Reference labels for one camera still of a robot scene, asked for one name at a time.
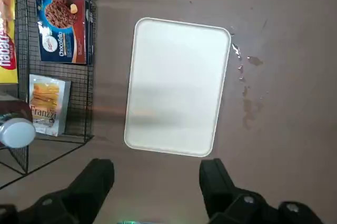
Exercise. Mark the dark blue Chocofello box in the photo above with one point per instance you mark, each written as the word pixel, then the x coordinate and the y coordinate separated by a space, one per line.
pixel 63 29

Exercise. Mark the yellow wafer box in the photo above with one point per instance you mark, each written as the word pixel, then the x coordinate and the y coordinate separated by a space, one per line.
pixel 8 37

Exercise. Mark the amber tea bottle white cap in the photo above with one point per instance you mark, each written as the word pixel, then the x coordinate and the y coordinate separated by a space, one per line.
pixel 17 133

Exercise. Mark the cream plastic tray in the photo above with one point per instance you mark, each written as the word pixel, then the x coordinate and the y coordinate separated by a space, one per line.
pixel 176 84

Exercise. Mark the white Franzzi biscuit box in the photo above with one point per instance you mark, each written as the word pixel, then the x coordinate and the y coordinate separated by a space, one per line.
pixel 47 103

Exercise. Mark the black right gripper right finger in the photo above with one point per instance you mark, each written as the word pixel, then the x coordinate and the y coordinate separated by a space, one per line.
pixel 221 200

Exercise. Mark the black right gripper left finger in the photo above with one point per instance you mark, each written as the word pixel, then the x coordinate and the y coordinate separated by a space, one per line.
pixel 79 197

